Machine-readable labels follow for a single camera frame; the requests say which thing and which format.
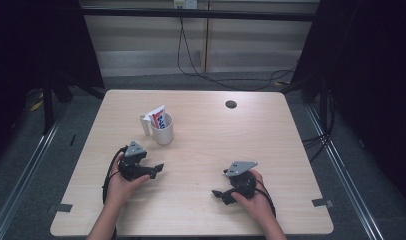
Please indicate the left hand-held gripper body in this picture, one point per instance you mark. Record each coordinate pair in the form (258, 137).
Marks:
(134, 166)

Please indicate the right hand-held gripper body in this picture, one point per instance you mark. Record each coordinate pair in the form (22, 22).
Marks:
(244, 183)

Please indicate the white cup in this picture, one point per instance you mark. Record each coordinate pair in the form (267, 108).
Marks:
(162, 135)

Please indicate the white toothpaste tube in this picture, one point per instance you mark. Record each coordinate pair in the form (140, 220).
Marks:
(158, 118)

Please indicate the person's left hand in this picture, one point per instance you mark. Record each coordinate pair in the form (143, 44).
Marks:
(119, 190)

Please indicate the person's right hand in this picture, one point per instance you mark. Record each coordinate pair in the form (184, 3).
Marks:
(261, 206)

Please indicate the black floor tape strip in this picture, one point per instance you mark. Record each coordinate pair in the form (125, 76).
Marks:
(72, 140)

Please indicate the round table grommet hole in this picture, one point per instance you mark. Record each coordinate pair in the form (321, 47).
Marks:
(231, 104)

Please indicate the grey tape piece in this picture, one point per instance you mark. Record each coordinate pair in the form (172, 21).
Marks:
(322, 202)
(60, 208)

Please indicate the black metal stand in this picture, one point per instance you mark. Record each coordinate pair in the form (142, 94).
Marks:
(47, 106)

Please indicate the yellow floor tape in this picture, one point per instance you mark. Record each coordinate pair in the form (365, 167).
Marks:
(36, 106)

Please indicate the black horizontal bar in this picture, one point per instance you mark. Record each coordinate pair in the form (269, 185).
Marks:
(197, 14)

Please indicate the dark curtain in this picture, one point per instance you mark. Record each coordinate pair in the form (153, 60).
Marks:
(31, 43)
(374, 83)

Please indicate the metal floor rail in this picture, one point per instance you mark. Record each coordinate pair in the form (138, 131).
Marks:
(344, 173)
(24, 166)

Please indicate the white wall socket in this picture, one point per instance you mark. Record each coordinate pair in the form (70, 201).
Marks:
(186, 3)

